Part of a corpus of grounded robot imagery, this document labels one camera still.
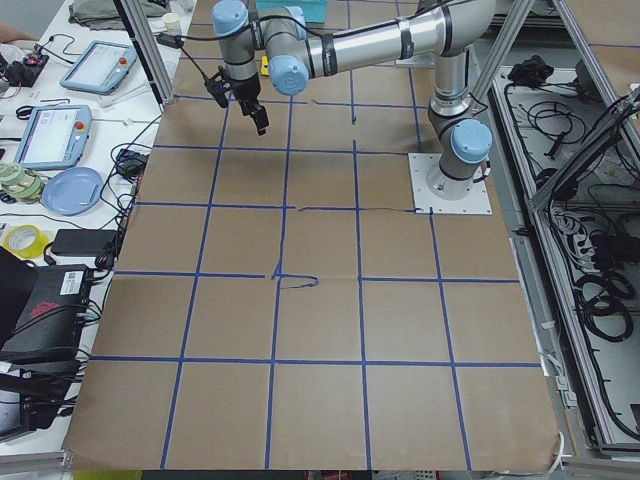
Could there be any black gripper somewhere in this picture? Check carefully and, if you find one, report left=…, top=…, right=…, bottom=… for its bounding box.
left=205, top=66, right=269, bottom=136

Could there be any yellow toy beetle car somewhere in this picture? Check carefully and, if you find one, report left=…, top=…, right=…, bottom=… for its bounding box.
left=260, top=56, right=270, bottom=77

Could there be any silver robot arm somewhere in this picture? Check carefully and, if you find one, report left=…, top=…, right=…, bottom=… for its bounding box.
left=207, top=1, right=495, bottom=201

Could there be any turquoise plastic bin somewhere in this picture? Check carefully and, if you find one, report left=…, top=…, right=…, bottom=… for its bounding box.
left=293, top=0, right=329, bottom=24

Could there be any upper teach pendant tablet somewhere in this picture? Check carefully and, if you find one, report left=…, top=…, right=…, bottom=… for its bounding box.
left=59, top=40, right=138, bottom=95

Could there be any teach pendant tablet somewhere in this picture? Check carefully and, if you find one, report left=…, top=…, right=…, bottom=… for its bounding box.
left=14, top=105, right=93, bottom=170
left=59, top=40, right=138, bottom=95

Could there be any lower teach pendant tablet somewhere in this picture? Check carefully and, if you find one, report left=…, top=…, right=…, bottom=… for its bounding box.
left=14, top=105, right=93, bottom=170

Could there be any blue plastic plate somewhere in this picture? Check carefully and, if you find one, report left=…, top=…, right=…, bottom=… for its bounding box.
left=41, top=167, right=103, bottom=216

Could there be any yellow tape roll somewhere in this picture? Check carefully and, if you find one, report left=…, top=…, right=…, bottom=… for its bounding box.
left=3, top=225, right=49, bottom=260

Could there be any black laptop computer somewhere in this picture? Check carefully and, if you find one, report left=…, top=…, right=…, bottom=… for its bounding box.
left=1, top=249, right=90, bottom=365

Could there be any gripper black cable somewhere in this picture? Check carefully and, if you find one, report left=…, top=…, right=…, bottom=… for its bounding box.
left=169, top=29, right=226, bottom=96

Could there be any aluminium frame post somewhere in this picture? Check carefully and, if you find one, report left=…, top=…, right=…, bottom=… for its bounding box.
left=113, top=0, right=175, bottom=106

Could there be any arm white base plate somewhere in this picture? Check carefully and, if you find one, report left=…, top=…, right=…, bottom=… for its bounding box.
left=408, top=153, right=492, bottom=215

